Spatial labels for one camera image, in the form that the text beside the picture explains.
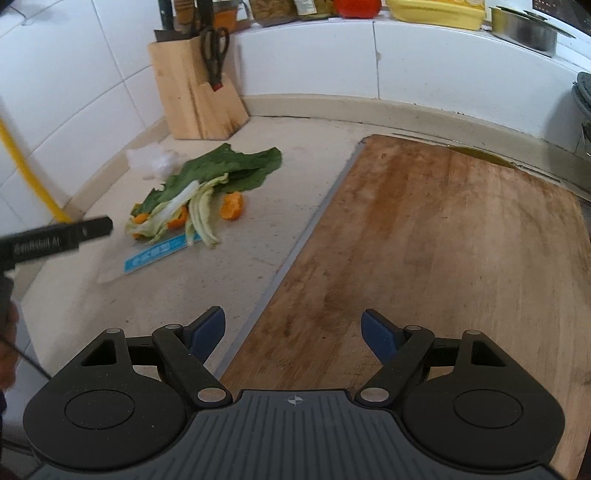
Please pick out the white-stemmed vegetable leaf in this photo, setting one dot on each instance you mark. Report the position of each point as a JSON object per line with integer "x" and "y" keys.
{"x": 171, "y": 210}

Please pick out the glass jar of pale pickles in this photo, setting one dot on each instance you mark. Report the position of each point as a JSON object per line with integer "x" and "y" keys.
{"x": 272, "y": 11}

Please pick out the yellow oil bottle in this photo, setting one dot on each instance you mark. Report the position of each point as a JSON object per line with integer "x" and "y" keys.
{"x": 434, "y": 14}

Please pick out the wooden cutting board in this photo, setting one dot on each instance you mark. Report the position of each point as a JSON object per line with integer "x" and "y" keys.
{"x": 415, "y": 254}

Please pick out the clear plastic bag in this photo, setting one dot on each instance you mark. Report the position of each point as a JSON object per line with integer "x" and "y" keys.
{"x": 152, "y": 161}

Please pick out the person's left hand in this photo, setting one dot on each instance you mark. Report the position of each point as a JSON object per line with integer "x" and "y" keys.
{"x": 9, "y": 355}

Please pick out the steel cleaver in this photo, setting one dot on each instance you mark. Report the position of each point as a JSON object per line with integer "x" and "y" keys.
{"x": 168, "y": 35}

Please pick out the yellow pipe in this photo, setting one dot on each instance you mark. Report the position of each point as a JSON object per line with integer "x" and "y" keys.
{"x": 32, "y": 180}

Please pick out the black scissors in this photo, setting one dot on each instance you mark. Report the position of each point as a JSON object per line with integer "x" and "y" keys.
{"x": 214, "y": 64}

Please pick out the orange-lidded glass jar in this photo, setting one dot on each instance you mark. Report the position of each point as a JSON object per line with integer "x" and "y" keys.
{"x": 314, "y": 8}

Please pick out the blue white wrapper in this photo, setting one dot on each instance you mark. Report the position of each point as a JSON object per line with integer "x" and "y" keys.
{"x": 152, "y": 256}

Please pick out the red tomato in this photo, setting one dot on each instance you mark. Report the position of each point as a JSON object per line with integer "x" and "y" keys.
{"x": 358, "y": 8}

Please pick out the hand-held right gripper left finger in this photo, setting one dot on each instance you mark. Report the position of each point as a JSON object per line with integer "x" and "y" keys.
{"x": 207, "y": 332}

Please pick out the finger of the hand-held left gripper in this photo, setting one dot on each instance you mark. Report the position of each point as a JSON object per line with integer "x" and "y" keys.
{"x": 94, "y": 229}

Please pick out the orange peel piece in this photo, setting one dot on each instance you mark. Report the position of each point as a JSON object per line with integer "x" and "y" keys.
{"x": 178, "y": 219}
{"x": 140, "y": 224}
{"x": 232, "y": 206}

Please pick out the wooden knife block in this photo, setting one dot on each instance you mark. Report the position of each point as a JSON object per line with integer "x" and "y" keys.
{"x": 184, "y": 92}

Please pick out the steel pot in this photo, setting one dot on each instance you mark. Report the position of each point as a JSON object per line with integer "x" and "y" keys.
{"x": 526, "y": 32}

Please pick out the large green leaf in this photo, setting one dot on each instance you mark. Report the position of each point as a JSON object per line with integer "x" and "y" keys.
{"x": 231, "y": 170}

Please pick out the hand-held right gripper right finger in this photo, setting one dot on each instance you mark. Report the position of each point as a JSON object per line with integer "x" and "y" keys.
{"x": 378, "y": 337}

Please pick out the pale napa cabbage leaf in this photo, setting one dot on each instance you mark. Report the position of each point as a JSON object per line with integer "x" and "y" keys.
{"x": 203, "y": 217}

